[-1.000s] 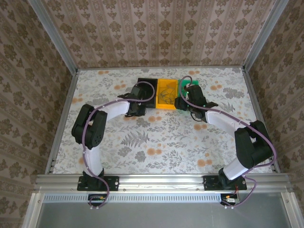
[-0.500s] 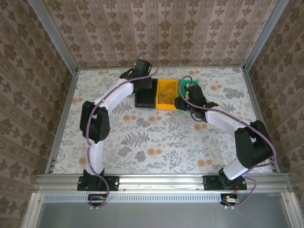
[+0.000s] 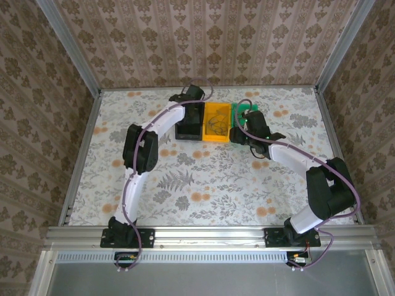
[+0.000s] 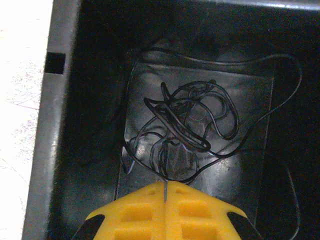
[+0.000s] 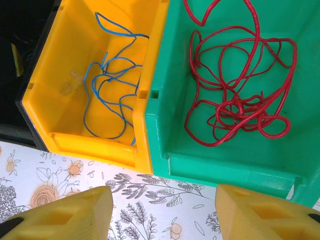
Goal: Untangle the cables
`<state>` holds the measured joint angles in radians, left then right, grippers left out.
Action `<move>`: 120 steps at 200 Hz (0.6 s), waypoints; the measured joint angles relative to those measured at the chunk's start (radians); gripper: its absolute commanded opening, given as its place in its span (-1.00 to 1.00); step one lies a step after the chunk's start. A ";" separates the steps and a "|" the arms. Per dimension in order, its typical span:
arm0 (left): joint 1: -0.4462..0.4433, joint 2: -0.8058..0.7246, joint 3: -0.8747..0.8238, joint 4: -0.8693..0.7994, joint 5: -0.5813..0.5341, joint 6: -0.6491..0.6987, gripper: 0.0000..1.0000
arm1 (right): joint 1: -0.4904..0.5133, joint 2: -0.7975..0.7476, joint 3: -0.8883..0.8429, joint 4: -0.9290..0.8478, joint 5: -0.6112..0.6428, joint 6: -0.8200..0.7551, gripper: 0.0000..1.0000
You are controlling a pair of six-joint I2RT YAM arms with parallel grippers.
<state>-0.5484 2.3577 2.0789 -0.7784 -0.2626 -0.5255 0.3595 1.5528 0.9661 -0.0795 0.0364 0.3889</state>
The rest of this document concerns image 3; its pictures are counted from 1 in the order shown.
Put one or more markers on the green plastic bin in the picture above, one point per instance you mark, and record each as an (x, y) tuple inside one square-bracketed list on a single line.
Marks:
[(255, 108)]

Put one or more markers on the yellow plastic bin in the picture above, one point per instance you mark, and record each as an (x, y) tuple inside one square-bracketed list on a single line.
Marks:
[(213, 108)]

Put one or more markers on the black plastic bin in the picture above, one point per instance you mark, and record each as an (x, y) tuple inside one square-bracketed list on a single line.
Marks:
[(188, 131)]

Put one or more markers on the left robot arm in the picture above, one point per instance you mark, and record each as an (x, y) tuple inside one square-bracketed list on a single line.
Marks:
[(142, 148)]

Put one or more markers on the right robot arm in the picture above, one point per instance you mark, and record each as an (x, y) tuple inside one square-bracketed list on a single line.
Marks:
[(327, 191)]

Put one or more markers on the black connector with yellow plug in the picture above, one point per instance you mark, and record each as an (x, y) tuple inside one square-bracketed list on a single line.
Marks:
[(125, 257)]

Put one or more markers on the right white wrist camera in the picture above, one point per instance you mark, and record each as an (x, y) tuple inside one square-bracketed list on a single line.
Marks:
[(244, 125)]

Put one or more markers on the aluminium table edge rail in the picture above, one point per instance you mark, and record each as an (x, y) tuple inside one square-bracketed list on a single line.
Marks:
[(139, 87)]

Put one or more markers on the aluminium side rail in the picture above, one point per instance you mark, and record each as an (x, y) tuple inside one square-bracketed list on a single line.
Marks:
[(334, 138), (81, 154)]

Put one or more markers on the wide aluminium base rail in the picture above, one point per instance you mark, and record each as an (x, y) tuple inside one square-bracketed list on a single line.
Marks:
[(210, 237)]

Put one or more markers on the aluminium corner post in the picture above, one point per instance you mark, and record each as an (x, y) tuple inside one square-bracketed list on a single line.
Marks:
[(75, 52), (339, 46)]

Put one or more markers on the aluminium lower frame bar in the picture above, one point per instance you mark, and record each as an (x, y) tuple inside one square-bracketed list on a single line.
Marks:
[(41, 277), (375, 274)]

